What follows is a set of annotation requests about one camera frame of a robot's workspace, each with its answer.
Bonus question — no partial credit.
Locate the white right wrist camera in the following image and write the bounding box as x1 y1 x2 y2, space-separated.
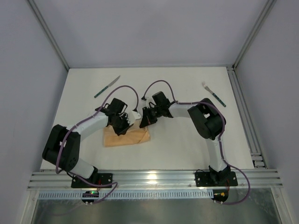
141 96 152 108

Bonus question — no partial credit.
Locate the beige cloth napkin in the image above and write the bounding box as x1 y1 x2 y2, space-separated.
103 121 150 147

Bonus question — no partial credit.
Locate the right controller board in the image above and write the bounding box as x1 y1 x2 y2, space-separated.
212 190 229 204

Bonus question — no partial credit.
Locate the aluminium frame rail right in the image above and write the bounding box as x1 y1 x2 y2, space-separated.
227 66 268 169

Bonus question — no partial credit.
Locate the left controller board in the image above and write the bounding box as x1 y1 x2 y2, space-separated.
81 190 100 206

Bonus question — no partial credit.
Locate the slotted cable duct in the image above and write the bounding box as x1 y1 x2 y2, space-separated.
38 189 213 200

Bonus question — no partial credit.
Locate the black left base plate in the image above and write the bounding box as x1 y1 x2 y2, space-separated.
71 173 113 189

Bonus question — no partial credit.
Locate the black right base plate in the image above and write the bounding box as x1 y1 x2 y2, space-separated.
194 171 238 187

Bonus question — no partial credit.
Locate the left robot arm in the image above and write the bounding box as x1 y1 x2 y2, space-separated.
42 98 141 185

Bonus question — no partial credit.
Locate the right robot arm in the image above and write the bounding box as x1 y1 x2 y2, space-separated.
140 91 230 186

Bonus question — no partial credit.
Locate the aluminium post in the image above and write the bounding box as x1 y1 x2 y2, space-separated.
26 0 70 71
232 0 277 70

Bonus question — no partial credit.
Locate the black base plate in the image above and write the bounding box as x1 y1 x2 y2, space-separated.
194 171 238 187
71 173 113 189

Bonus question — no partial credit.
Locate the green handled fork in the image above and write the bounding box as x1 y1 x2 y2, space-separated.
202 82 227 107

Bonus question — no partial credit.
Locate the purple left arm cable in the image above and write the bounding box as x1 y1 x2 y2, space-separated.
55 85 140 217

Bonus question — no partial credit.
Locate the controller board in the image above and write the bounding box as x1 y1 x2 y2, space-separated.
81 190 100 206
212 190 229 204

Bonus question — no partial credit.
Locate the front aluminium rail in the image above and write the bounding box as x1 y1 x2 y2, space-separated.
27 169 283 190

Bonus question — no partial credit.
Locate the green handled knife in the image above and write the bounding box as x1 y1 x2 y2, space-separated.
94 75 121 98

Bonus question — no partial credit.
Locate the left rear aluminium post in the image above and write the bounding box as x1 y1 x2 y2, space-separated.
26 0 70 71

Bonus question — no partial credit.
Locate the right rear aluminium post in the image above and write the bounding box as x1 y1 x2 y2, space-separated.
232 0 277 70

